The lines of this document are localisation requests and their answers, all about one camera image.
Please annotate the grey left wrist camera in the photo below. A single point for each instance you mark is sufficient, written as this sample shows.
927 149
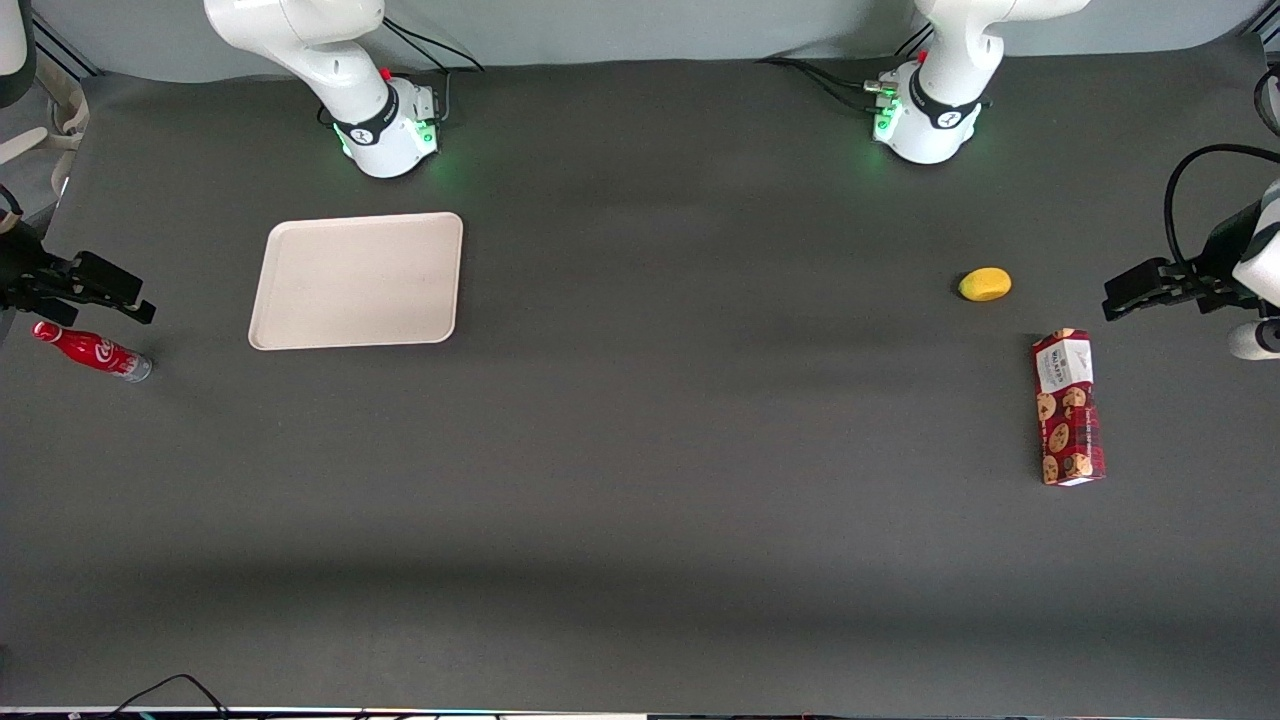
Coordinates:
1255 340

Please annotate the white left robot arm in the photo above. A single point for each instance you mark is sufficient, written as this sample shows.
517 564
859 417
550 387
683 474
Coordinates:
945 90

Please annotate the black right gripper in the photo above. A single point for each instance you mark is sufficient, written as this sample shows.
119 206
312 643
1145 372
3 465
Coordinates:
18 268

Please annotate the red coke bottle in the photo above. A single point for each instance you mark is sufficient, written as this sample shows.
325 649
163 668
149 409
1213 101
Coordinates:
90 350

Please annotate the yellow lemon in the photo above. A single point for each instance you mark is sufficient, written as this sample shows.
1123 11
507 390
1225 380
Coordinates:
985 284

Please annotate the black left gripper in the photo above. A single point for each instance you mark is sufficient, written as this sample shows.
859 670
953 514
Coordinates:
1216 252

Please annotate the beige plastic tray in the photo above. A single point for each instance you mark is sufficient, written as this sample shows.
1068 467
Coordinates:
355 282

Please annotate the red cookie box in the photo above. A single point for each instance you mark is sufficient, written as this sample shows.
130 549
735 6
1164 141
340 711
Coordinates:
1068 410

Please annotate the dark grey table mat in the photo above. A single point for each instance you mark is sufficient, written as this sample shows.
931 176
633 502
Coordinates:
640 500

